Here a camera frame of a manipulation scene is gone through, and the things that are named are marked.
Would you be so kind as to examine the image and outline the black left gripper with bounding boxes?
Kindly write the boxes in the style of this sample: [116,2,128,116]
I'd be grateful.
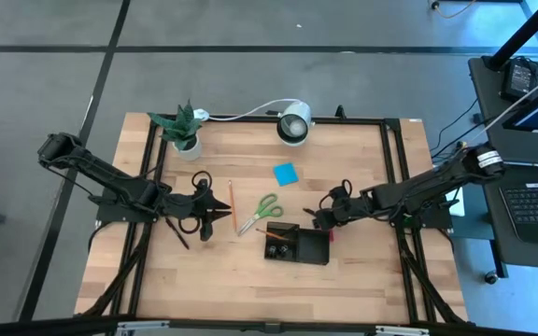
[175,190,233,225]

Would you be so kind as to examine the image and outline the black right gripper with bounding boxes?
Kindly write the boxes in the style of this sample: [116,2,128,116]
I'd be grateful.
[313,189,366,231]

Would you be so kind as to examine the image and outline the black mesh desk organizer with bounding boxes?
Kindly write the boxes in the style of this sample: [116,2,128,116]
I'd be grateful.
[263,221,332,266]

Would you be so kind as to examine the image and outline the green handled scissors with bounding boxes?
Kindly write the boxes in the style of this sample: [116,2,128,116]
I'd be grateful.
[237,192,284,238]

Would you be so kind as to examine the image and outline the blue sticky note pad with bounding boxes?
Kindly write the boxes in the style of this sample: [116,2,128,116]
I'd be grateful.
[273,161,300,187]

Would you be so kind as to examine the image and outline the snake plant in white pot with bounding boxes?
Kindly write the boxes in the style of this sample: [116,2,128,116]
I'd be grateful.
[146,98,204,162]

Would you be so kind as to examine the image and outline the white desk lamp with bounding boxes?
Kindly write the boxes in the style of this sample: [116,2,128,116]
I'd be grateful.
[192,97,316,147]

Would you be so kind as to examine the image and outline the black desk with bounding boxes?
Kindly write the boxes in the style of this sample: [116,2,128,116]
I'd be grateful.
[467,55,538,167]
[477,161,538,272]

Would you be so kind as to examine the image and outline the black rig beam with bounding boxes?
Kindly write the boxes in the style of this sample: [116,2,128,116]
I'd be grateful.
[0,315,538,336]

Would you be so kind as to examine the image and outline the black laptop keyboard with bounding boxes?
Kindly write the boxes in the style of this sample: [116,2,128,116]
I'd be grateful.
[499,182,538,247]

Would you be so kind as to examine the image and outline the black power adapter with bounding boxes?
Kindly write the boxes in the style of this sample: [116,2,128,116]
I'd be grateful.
[500,58,538,103]

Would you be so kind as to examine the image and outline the black pole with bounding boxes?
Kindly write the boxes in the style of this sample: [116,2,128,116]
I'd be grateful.
[482,0,538,72]

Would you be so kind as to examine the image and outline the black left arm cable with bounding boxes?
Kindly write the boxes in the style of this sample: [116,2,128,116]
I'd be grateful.
[177,170,215,235]

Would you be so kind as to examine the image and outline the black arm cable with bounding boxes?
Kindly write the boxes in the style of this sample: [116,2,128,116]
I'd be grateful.
[177,170,215,235]
[319,178,353,211]

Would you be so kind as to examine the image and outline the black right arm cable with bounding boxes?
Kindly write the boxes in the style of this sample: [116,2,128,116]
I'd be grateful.
[319,178,353,211]

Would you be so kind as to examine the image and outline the black aluminium table frame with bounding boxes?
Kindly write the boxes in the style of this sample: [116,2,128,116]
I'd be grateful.
[75,113,469,328]

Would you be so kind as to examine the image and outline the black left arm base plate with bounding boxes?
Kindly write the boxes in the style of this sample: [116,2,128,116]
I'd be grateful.
[88,185,163,224]

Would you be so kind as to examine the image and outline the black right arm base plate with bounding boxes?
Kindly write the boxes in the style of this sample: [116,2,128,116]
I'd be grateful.
[387,193,453,230]

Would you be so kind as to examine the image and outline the silver bracket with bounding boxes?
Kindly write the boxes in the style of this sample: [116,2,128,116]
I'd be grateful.
[374,325,432,336]
[115,319,171,336]

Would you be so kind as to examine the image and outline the black floor cables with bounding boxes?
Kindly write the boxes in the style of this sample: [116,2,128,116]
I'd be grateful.
[430,97,485,164]

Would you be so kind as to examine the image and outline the white cable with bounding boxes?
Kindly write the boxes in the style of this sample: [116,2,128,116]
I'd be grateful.
[467,64,538,146]

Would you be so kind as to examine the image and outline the orange floor cable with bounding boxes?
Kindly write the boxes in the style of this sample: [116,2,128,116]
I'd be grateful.
[430,0,478,20]

